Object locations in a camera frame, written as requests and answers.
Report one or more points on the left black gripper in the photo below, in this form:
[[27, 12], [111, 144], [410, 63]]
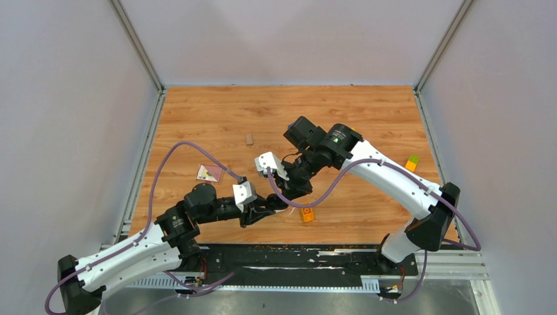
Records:
[[254, 211]]

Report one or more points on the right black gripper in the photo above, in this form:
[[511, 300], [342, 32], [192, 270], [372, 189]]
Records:
[[292, 188]]

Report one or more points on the black earbud charging case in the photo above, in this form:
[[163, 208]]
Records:
[[273, 202]]

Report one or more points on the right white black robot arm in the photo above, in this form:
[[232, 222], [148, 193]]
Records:
[[430, 204]]

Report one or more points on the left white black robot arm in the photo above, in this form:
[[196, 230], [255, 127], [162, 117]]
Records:
[[163, 245]]

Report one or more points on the orange toy brick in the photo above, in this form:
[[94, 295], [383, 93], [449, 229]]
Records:
[[307, 214]]

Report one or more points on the pink card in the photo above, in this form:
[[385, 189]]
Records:
[[210, 173]]

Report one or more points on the green orange small block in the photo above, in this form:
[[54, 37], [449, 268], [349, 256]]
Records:
[[412, 163]]

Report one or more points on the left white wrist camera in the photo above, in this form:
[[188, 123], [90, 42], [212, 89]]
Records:
[[244, 192]]

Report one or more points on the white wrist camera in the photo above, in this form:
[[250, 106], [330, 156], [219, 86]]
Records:
[[244, 192], [268, 164]]

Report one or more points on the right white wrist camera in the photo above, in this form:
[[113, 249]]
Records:
[[268, 164]]

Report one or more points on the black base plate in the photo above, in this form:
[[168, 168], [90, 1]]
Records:
[[293, 266]]

